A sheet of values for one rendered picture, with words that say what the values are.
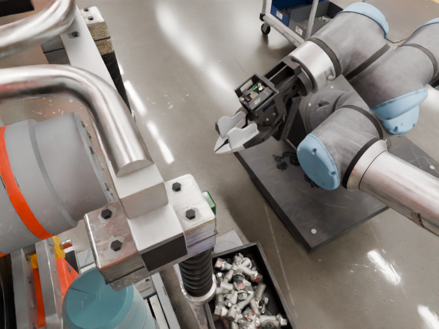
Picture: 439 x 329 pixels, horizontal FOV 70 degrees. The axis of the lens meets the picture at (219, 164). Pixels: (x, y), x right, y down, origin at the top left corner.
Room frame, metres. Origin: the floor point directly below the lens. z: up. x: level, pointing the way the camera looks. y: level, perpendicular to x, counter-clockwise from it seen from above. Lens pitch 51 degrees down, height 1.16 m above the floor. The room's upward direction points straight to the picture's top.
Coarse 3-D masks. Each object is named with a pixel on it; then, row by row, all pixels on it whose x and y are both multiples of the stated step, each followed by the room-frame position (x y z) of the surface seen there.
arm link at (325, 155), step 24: (336, 120) 0.61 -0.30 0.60; (360, 120) 0.59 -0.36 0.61; (312, 144) 0.54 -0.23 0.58; (336, 144) 0.53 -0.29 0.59; (360, 144) 0.51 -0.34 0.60; (384, 144) 0.53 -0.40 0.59; (312, 168) 0.52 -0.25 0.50; (336, 168) 0.48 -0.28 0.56; (360, 168) 0.46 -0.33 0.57; (384, 168) 0.45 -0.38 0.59; (408, 168) 0.44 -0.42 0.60; (384, 192) 0.41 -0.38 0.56; (408, 192) 0.39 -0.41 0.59; (432, 192) 0.38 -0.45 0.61; (408, 216) 0.36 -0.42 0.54; (432, 216) 0.33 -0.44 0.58
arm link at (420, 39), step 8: (424, 24) 0.62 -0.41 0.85; (432, 24) 0.59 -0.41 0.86; (416, 32) 0.59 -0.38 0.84; (424, 32) 0.57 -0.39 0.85; (432, 32) 0.56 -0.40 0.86; (408, 40) 0.56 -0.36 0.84; (416, 40) 0.55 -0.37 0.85; (424, 40) 0.54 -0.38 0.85; (432, 40) 0.54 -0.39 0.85; (424, 48) 0.53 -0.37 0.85; (432, 48) 0.53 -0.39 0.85; (432, 56) 0.51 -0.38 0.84; (432, 64) 0.50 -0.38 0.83; (432, 80) 0.52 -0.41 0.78
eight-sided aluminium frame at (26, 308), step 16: (48, 240) 0.26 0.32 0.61; (16, 256) 0.23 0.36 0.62; (48, 256) 0.23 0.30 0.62; (16, 272) 0.20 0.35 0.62; (32, 272) 0.21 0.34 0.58; (48, 272) 0.20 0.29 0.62; (16, 288) 0.17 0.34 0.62; (32, 288) 0.18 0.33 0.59; (48, 288) 0.17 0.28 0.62; (16, 304) 0.15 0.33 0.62; (32, 304) 0.16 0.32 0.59; (48, 304) 0.15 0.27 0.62; (16, 320) 0.13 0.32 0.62; (32, 320) 0.13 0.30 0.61; (48, 320) 0.13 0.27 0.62
